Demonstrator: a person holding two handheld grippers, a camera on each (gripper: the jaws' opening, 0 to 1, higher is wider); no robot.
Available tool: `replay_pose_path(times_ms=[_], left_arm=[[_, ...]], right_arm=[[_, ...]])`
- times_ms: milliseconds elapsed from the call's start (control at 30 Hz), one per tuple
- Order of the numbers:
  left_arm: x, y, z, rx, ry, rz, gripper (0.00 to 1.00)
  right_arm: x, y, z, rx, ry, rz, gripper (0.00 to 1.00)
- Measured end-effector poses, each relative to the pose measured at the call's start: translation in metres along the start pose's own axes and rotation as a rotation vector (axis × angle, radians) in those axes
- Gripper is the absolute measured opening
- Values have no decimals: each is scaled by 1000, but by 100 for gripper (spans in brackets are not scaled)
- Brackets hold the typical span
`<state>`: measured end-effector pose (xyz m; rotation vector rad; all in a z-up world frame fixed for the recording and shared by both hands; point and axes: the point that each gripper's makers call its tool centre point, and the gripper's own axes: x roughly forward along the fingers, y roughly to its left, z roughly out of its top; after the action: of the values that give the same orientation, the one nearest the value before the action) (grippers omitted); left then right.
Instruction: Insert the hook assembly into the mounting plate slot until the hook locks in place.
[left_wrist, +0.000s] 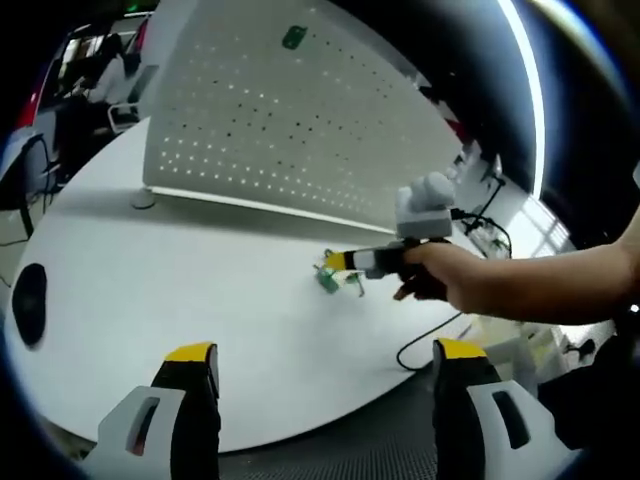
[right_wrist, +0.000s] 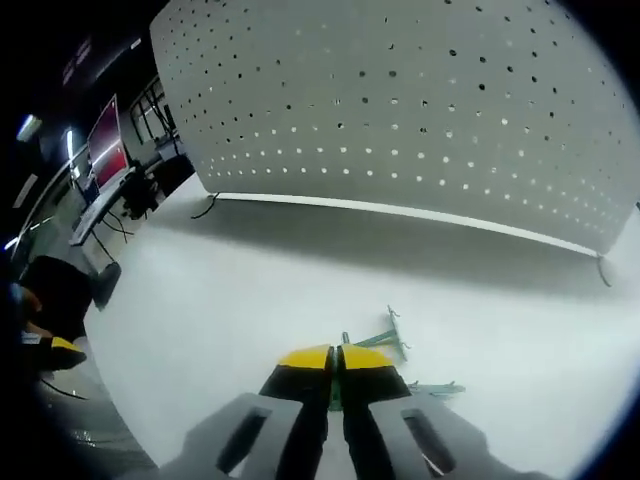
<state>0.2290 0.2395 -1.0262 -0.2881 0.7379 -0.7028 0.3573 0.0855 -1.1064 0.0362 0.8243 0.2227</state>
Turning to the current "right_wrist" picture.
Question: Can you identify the white perforated mounting plate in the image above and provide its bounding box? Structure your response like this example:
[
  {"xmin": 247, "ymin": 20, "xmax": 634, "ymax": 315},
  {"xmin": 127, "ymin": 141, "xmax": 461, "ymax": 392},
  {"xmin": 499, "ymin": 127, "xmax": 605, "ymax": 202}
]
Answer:
[{"xmin": 149, "ymin": 0, "xmax": 632, "ymax": 289}]

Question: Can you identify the black computer mouse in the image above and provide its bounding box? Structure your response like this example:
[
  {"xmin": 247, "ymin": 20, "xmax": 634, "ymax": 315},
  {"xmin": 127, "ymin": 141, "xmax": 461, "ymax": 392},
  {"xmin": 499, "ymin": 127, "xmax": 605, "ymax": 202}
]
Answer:
[{"xmin": 101, "ymin": 261, "xmax": 123, "ymax": 310}]

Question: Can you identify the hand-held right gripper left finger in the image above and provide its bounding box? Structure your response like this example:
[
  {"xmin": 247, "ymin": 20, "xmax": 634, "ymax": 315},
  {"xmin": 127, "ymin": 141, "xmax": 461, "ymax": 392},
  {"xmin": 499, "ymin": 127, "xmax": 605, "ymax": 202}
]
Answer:
[{"xmin": 159, "ymin": 342, "xmax": 335, "ymax": 480}]

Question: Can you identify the dark cloth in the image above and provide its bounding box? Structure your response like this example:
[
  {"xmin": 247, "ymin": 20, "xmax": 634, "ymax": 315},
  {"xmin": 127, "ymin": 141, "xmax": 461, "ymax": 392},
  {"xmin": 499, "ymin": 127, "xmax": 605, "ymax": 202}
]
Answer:
[{"xmin": 18, "ymin": 254, "xmax": 95, "ymax": 341}]

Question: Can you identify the open laptop with red screen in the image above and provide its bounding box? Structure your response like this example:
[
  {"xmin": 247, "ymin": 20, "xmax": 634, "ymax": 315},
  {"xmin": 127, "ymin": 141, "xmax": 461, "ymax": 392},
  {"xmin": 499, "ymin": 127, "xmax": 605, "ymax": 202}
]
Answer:
[{"xmin": 67, "ymin": 93, "xmax": 139, "ymax": 247}]

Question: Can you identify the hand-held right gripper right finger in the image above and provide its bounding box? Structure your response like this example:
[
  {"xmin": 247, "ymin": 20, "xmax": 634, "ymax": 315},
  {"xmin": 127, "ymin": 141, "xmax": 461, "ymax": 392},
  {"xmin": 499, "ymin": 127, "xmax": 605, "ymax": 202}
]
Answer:
[{"xmin": 335, "ymin": 343, "xmax": 504, "ymax": 480}]

